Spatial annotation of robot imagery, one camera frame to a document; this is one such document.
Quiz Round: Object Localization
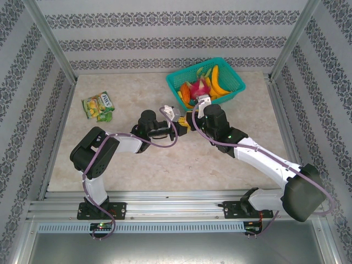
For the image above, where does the slim yellow banana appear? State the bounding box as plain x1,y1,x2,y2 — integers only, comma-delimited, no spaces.
205,78,222,100

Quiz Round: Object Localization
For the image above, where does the small green candy packet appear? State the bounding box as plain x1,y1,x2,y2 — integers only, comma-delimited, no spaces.
96,111,114,123

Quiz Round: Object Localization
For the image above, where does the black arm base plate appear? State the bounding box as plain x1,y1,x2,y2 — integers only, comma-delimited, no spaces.
223,200,274,220
76,202,127,221

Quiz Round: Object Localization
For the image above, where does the grey slotted cable duct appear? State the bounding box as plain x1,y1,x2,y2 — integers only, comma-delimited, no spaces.
36,222,246,234

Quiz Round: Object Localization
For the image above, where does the aluminium frame post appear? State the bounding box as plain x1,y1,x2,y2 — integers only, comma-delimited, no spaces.
271,0,321,80
21,0,78,84

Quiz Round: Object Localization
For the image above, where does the aluminium side rail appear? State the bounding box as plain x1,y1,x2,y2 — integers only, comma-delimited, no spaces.
263,73,314,198
38,81,78,201

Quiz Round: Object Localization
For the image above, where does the green Fox's candy bag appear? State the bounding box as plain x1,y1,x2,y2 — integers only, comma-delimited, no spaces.
80,91,116,120

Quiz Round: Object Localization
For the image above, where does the small yellow banana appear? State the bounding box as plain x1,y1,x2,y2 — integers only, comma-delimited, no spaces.
177,90,199,109

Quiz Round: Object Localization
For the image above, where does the small green circuit board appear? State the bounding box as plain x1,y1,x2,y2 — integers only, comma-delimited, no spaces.
90,222,114,231
244,221,264,233

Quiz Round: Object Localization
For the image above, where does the teal plastic mesh basket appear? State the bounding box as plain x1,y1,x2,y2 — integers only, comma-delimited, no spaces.
166,57,246,115

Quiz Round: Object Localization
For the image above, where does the orange carrot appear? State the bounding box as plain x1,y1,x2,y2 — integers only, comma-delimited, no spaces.
180,83,191,101

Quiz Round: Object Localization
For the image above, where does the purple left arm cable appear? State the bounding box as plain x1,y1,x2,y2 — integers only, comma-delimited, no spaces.
82,107,179,242

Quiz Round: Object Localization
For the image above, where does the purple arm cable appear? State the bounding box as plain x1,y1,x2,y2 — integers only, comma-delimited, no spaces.
191,98,336,240
82,107,179,242

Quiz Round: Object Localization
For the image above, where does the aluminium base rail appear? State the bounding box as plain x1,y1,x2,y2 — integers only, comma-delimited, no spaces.
26,190,323,221

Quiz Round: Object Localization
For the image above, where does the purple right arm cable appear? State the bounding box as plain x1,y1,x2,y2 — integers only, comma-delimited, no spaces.
191,98,336,240

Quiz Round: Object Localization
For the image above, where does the pink dragon fruit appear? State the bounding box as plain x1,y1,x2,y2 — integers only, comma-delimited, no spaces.
190,67,213,101

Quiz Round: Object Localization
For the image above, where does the large orange-yellow banana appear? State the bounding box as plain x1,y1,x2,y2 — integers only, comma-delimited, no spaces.
210,64,232,97

